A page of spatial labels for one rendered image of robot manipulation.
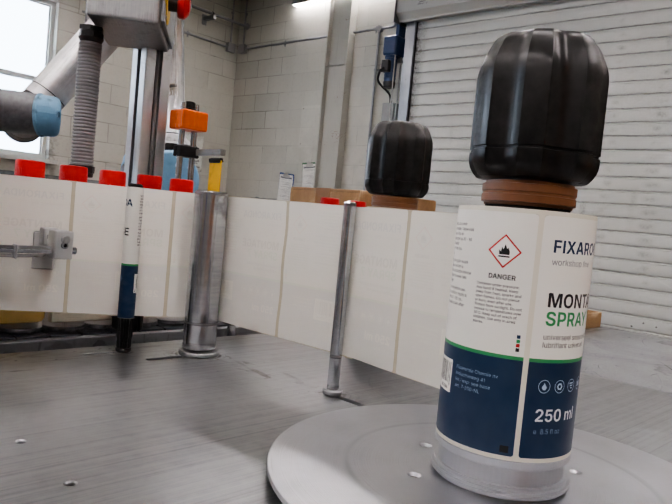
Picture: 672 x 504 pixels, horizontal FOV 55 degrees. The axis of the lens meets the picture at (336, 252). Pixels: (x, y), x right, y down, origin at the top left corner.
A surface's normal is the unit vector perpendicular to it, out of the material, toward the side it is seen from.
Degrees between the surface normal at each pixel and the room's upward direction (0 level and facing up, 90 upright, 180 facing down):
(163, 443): 0
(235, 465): 0
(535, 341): 90
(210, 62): 90
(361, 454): 0
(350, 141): 90
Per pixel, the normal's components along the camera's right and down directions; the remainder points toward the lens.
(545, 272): 0.04, 0.06
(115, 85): 0.75, 0.11
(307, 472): 0.09, -0.99
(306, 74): -0.65, -0.02
